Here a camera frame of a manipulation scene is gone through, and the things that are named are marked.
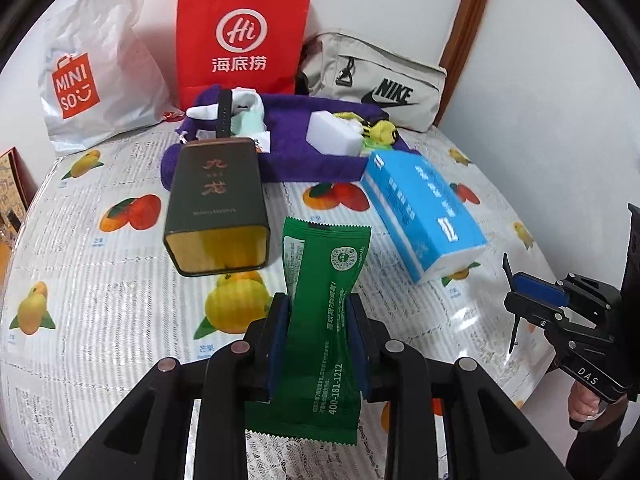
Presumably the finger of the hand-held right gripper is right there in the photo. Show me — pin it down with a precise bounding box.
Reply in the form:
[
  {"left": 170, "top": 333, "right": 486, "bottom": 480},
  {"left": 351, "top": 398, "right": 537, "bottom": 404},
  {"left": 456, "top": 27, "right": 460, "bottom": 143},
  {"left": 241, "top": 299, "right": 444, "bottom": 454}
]
[{"left": 501, "top": 252, "right": 571, "bottom": 356}]

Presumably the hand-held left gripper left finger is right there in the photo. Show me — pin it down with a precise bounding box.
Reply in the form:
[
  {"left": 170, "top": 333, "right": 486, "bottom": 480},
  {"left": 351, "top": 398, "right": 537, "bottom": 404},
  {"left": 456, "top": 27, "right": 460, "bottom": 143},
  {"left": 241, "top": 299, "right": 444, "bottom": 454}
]
[{"left": 59, "top": 292, "right": 291, "bottom": 480}]

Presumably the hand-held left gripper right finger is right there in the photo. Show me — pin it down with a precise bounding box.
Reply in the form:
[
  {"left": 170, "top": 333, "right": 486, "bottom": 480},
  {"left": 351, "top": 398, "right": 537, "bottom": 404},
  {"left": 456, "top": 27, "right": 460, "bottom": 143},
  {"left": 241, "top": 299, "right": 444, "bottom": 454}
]
[{"left": 347, "top": 292, "right": 572, "bottom": 480}]

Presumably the green snack packet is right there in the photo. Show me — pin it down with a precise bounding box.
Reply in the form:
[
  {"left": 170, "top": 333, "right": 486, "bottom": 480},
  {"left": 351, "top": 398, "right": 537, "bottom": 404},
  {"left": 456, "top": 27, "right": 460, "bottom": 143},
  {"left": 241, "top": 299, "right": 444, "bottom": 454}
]
[{"left": 245, "top": 216, "right": 373, "bottom": 446}]

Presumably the yellow and black knitted toy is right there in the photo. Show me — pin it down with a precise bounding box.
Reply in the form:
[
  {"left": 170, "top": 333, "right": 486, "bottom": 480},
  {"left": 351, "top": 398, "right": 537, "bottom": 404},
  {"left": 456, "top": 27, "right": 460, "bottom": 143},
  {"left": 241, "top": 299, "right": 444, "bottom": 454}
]
[{"left": 359, "top": 119, "right": 401, "bottom": 150}]

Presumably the light green sock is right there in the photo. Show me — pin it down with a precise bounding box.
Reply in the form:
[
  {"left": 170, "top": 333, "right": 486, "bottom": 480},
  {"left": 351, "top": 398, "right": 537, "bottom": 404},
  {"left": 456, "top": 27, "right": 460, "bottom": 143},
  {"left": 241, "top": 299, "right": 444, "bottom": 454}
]
[{"left": 232, "top": 107, "right": 266, "bottom": 139}]

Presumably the person's right hand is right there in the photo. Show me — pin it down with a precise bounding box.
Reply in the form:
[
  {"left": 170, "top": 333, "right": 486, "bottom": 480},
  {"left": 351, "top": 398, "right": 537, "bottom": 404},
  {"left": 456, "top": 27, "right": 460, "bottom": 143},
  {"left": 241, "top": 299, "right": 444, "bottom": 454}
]
[{"left": 568, "top": 382, "right": 608, "bottom": 424}]

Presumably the blue tissue pack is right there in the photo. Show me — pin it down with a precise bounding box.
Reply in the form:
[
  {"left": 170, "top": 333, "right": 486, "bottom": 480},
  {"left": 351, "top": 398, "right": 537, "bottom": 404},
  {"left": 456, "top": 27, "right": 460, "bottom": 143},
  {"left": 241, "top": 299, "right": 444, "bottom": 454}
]
[{"left": 361, "top": 150, "right": 488, "bottom": 285}]

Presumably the dark green tin box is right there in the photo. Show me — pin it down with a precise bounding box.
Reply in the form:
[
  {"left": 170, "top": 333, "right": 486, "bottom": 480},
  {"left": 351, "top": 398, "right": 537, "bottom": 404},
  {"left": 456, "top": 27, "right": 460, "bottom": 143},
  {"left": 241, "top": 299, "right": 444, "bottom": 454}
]
[{"left": 163, "top": 136, "right": 271, "bottom": 278}]

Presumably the purple plush cloth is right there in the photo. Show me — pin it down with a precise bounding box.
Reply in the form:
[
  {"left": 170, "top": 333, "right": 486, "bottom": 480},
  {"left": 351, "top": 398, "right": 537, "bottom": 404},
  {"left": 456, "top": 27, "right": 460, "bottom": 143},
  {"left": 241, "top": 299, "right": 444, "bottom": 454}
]
[{"left": 159, "top": 85, "right": 421, "bottom": 191}]

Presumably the white sponge block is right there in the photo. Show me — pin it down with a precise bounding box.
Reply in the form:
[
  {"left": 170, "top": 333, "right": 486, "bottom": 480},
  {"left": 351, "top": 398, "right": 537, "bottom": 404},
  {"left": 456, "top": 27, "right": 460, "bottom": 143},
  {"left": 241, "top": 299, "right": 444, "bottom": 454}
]
[{"left": 305, "top": 111, "right": 363, "bottom": 157}]

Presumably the white sock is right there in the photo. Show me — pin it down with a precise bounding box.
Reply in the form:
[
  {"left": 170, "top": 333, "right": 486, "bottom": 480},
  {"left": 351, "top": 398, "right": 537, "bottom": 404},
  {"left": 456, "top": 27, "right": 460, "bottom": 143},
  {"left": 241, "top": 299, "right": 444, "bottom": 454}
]
[{"left": 187, "top": 87, "right": 273, "bottom": 154}]

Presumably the grey waist bag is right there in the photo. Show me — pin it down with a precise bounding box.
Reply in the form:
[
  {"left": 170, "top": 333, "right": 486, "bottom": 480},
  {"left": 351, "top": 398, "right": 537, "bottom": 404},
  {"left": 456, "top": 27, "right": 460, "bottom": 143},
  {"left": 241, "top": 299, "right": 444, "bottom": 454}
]
[{"left": 296, "top": 31, "right": 448, "bottom": 133}]

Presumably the red paper bag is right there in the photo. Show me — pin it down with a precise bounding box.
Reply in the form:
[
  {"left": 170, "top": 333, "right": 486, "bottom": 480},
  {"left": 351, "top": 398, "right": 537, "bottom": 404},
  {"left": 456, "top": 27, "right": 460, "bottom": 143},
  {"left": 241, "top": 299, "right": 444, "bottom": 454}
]
[{"left": 175, "top": 0, "right": 316, "bottom": 111}]

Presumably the white plastic shopping bag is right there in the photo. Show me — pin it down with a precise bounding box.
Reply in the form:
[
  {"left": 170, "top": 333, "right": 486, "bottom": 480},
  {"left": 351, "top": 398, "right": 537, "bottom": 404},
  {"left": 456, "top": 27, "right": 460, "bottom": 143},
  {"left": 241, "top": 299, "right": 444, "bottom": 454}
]
[{"left": 37, "top": 0, "right": 173, "bottom": 156}]

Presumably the black strap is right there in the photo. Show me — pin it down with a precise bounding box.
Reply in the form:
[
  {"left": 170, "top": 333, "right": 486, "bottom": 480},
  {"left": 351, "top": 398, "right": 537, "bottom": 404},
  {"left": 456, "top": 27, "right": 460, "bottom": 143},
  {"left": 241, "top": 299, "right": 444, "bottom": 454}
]
[{"left": 214, "top": 89, "right": 236, "bottom": 140}]

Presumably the wooden door frame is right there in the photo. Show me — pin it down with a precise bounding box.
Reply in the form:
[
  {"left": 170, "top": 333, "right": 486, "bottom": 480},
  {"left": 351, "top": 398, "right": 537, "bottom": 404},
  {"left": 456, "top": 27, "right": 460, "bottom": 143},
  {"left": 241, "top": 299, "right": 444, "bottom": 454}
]
[{"left": 435, "top": 0, "right": 498, "bottom": 128}]

